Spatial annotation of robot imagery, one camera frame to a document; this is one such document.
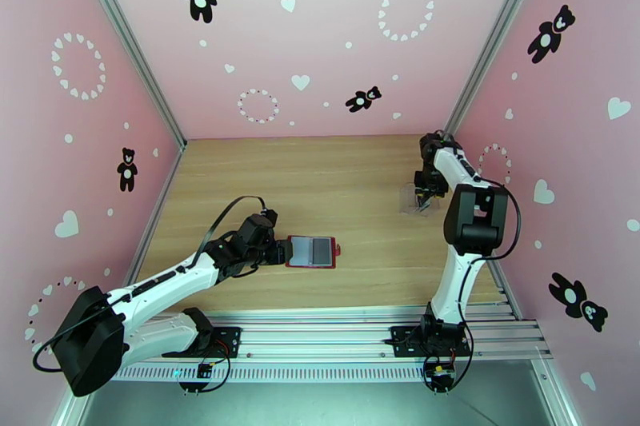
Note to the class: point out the perforated metal strip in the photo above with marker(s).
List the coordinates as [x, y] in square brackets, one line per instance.
[320, 373]

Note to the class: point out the circuit board with yellow plug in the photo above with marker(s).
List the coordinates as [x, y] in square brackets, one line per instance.
[441, 377]

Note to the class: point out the red leather card holder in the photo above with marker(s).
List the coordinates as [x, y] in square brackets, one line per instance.
[312, 252]

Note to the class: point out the aluminium table edge rail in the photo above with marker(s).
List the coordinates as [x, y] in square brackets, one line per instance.
[505, 289]
[156, 207]

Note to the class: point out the wide aluminium base rail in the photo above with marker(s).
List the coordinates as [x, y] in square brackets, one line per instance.
[320, 334]

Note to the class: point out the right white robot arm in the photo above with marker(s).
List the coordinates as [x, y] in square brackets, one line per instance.
[452, 285]

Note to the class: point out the aluminium frame post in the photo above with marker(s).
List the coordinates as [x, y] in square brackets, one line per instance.
[127, 40]
[492, 40]

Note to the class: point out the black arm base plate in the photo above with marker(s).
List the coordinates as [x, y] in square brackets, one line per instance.
[227, 339]
[400, 339]

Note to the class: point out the small black circuit board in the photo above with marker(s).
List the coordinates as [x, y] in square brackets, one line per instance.
[204, 370]

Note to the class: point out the black teddy bear sticker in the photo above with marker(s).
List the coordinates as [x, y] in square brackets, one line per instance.
[560, 287]
[127, 180]
[547, 42]

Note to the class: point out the clear acrylic card box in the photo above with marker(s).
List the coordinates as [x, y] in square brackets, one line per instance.
[407, 207]

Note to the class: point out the dark grey credit card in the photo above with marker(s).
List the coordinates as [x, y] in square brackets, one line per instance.
[322, 252]

